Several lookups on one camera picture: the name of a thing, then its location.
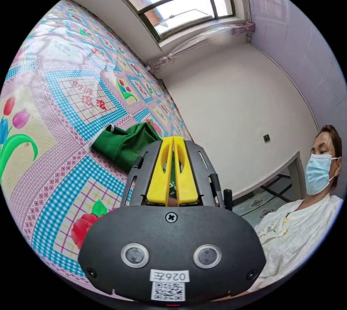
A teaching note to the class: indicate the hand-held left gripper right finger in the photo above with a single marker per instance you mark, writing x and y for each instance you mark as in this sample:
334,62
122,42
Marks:
187,180

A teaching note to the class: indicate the bed with printed sheet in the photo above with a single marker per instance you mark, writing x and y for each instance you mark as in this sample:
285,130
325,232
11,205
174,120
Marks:
67,98

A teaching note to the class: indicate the green t-shirt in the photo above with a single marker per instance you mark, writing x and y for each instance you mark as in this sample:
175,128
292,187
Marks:
127,146

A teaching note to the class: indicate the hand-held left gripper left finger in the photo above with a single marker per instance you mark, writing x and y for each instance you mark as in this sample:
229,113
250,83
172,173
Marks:
158,180

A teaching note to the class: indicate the person's body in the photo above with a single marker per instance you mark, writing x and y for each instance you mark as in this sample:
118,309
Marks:
295,228

